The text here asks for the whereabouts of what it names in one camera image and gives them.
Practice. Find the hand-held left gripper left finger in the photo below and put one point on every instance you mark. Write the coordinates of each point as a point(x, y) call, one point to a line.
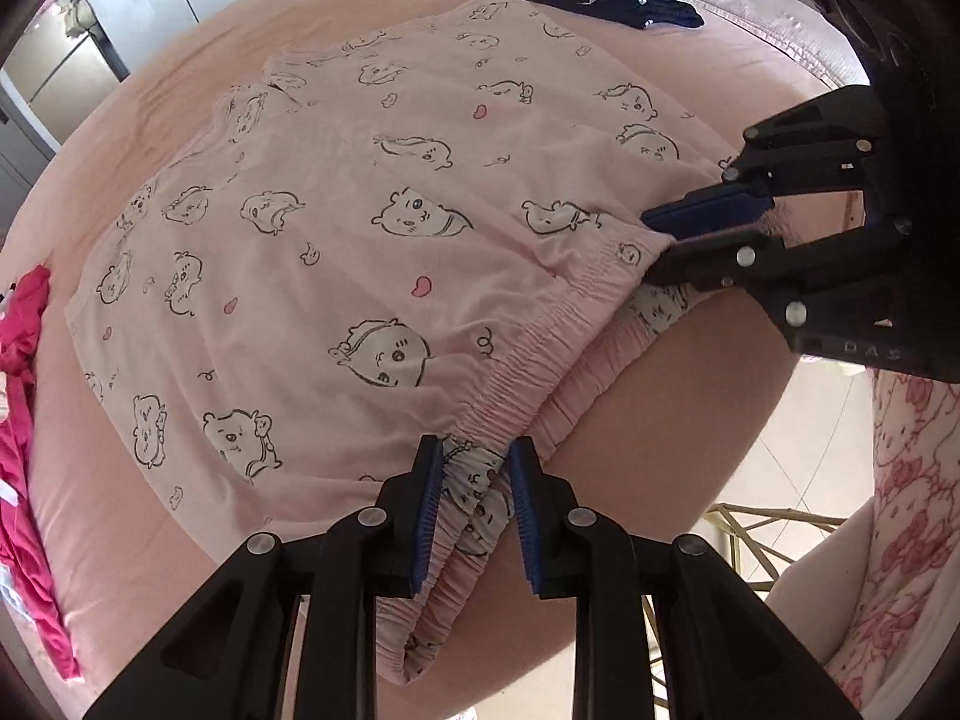
point(427, 514)

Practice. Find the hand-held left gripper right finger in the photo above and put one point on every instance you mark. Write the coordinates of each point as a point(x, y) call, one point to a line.
point(525, 521)

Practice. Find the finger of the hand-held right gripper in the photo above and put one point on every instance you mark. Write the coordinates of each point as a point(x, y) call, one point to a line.
point(720, 262)
point(712, 208)

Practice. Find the pink cartoon print shorts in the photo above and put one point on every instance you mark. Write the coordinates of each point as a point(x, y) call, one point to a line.
point(337, 277)

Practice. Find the person's right forearm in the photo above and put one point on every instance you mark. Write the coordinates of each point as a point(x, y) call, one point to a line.
point(915, 502)

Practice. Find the magenta garment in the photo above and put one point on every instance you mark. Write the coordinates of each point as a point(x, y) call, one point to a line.
point(30, 540)

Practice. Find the pink sheet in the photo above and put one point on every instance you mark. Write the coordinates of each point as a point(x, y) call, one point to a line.
point(112, 135)

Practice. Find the white cabinet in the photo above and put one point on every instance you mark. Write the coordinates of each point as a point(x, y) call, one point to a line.
point(127, 7)

